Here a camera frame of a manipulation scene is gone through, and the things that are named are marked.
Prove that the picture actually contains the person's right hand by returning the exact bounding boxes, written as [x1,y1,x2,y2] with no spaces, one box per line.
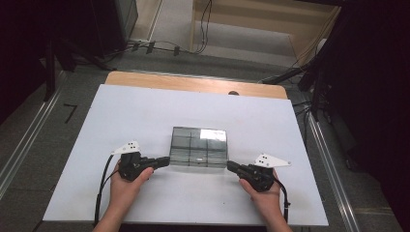
[239,170,282,213]

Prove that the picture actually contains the metal floor rail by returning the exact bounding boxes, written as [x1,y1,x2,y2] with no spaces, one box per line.
[0,71,67,200]
[305,110,362,232]

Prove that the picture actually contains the wooden table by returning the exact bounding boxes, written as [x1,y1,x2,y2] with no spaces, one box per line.
[104,71,288,101]

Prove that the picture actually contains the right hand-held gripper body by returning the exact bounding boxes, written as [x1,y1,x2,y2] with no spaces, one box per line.
[240,153,292,192]

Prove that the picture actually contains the dark curtain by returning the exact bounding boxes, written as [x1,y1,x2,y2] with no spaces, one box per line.
[320,0,410,232]
[0,0,109,126]

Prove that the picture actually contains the left hand-held gripper cable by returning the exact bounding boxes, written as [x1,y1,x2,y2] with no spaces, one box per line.
[94,154,122,226]

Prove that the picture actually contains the white table board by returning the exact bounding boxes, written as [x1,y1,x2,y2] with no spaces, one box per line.
[43,84,329,226]

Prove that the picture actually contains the black hanging cable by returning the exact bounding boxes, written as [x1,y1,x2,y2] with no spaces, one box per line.
[194,0,214,55]

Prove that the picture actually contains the beige wooden shelf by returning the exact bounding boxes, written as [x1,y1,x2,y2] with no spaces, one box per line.
[190,0,342,68]

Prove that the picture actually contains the hand-held gripper cable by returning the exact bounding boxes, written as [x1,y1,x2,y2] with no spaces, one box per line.
[94,154,122,226]
[274,178,291,224]

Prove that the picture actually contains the right hand-held gripper cable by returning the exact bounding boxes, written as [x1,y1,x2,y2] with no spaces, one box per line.
[274,178,291,224]

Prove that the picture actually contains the grey cabinet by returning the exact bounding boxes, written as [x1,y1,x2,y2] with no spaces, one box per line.
[114,0,139,49]

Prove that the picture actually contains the white power strip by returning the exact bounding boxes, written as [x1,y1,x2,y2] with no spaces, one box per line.
[128,38,153,46]

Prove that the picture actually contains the clear plastic compartment box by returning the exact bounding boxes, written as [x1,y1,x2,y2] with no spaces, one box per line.
[168,126,229,169]

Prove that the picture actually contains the person's left hand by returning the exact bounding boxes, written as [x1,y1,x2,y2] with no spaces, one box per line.
[109,162,155,211]

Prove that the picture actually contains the black floor cables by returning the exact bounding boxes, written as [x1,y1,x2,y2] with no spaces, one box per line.
[291,100,313,153]

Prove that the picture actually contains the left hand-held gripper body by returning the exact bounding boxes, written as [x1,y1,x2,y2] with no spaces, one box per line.
[110,140,153,182]

